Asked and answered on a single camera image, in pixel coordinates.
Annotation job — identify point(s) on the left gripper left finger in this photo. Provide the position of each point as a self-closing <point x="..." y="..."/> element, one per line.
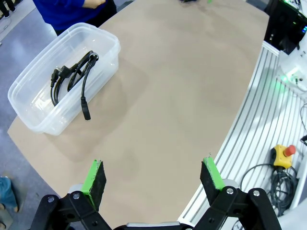
<point x="93" y="187"/>

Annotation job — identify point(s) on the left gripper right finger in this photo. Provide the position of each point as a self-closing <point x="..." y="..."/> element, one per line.
<point x="212" y="184"/>

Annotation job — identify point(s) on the aluminium rail robot base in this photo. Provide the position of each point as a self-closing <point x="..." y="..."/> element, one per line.
<point x="251" y="119"/>

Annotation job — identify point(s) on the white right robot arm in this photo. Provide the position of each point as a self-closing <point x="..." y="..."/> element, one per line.
<point x="295" y="62"/>

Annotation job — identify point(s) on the person's left hand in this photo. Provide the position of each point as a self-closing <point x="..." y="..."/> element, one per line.
<point x="96" y="3"/>

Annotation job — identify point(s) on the yellow emergency stop button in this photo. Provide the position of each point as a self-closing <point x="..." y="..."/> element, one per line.
<point x="279" y="158"/>

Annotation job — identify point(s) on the black control box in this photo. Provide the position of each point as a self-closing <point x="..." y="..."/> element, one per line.
<point x="283" y="24"/>

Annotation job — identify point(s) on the teal blue shoe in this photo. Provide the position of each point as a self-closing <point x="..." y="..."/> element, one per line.
<point x="7" y="191"/>

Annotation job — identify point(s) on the clear plastic storage box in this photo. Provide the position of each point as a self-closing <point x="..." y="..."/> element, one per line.
<point x="36" y="115"/>

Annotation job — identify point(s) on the person in blue hoodie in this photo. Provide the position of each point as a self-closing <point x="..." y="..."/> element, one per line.
<point x="64" y="12"/>

